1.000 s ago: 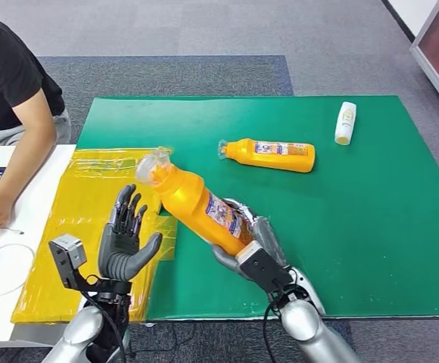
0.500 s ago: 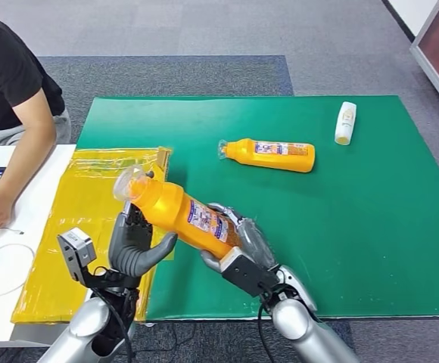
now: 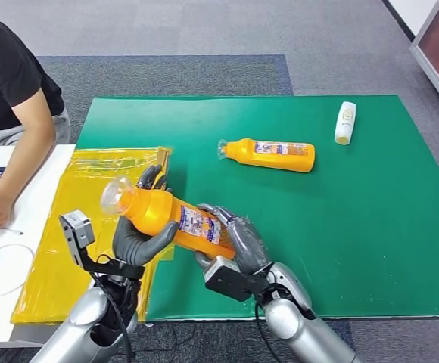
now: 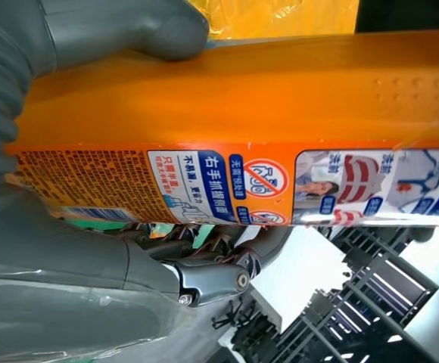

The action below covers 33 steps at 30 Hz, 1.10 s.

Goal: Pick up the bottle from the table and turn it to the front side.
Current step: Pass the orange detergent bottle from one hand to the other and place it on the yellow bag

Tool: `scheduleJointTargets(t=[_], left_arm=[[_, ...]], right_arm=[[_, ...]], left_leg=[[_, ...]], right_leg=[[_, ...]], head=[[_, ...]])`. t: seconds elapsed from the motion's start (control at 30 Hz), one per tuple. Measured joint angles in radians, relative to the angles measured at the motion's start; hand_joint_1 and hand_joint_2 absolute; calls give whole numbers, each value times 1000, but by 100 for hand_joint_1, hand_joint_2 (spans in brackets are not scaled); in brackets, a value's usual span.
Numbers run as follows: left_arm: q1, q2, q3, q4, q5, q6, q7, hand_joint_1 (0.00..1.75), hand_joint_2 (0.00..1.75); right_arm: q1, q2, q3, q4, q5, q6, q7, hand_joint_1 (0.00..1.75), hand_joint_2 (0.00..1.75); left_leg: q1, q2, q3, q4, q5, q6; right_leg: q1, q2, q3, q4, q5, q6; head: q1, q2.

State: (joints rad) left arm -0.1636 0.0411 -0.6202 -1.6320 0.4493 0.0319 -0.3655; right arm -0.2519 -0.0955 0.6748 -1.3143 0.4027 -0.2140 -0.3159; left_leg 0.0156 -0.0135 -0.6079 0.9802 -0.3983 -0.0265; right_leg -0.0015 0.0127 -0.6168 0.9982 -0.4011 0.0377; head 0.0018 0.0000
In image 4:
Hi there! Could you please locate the yellow plastic sheet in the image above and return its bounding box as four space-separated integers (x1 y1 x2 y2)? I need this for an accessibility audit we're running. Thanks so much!
188 0 360 42

